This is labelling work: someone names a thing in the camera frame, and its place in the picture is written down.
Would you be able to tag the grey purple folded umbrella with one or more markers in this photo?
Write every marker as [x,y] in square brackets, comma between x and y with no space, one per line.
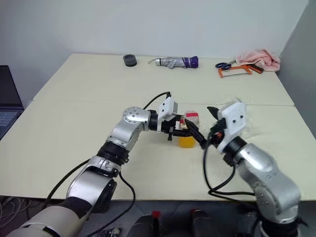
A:
[172,62]

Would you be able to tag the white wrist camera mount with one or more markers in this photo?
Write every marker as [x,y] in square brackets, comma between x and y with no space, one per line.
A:
[166,108]
[234,123]

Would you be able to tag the pink towel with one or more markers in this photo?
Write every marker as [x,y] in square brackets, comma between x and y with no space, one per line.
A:
[259,58]

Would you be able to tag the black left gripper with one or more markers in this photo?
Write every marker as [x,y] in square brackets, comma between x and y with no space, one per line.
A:
[171,130]

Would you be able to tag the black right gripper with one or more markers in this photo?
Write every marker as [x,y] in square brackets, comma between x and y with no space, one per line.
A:
[217,128]

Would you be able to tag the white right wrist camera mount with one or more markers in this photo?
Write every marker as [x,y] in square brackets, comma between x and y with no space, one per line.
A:
[234,123]

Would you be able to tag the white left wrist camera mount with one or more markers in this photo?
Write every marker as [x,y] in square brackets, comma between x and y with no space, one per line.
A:
[166,108]

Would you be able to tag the orange hacksaw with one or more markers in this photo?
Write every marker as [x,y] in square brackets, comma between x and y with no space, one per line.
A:
[234,68]

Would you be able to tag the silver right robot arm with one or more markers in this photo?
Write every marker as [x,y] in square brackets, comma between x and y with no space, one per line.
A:
[266,177]

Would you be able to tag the dark laptop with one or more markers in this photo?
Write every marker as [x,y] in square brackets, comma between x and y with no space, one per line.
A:
[8,93]

